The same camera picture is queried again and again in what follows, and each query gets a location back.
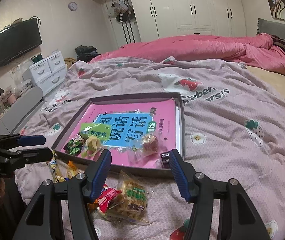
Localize red ball candy bag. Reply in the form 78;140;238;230
128;133;167;164

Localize pink quilt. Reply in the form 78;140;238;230
91;33;285;75

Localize pink blue workbook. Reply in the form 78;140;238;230
60;97;183;170

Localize yellow panda snack bar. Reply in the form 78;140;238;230
46;151;66;183

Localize tree wall painting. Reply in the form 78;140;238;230
267;0;285;21

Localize round wall clock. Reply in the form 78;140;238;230
68;2;78;11

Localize black clothes pile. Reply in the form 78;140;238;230
75;45;100;62

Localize pink strawberry bed sheet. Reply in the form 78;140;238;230
22;57;285;239

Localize dark green pea snack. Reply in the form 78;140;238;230
63;137;85;156

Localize white drawer cabinet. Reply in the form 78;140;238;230
22;51;67;96

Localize dark shallow box tray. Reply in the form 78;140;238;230
50;92;186;178

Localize cream wardrobe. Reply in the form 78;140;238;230
92;0;246;43

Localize orange cake packet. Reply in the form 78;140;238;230
66;161;79;180

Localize light green snack bag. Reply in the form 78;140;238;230
79;123;111;158

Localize red cartoon snack bar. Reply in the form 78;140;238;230
87;183;121;215

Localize hanging bags on hooks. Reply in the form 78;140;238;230
107;0;136;23

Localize clear green pastry packet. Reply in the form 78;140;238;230
106;170;151;225

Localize dark candy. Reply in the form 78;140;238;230
160;151;171;169

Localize wall television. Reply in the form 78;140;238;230
0;18;42;67

